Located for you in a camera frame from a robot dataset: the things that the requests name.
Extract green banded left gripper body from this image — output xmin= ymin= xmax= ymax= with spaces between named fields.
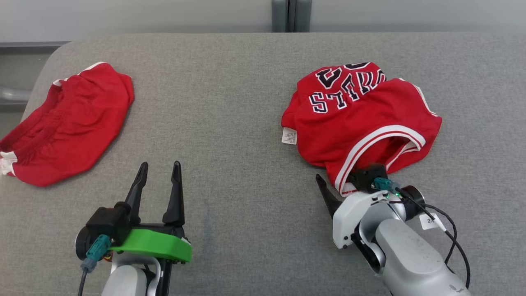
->
xmin=108 ymin=223 xmax=192 ymax=264

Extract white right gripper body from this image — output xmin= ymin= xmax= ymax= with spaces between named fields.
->
xmin=332 ymin=186 xmax=426 ymax=250

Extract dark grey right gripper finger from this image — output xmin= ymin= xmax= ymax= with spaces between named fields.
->
xmin=315 ymin=174 xmax=343 ymax=219

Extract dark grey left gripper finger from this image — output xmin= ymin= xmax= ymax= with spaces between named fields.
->
xmin=125 ymin=162 xmax=149 ymax=226
xmin=162 ymin=161 xmax=186 ymax=227

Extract red basketball jersey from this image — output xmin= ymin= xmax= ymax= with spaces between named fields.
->
xmin=281 ymin=62 xmax=443 ymax=197

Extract red shorts with white stripe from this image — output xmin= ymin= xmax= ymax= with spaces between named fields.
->
xmin=0 ymin=62 xmax=135 ymax=187

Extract grey metal pillar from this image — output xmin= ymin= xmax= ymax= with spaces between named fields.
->
xmin=271 ymin=0 xmax=312 ymax=33

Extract white paper cable tag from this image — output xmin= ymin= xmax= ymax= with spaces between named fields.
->
xmin=419 ymin=213 xmax=446 ymax=231

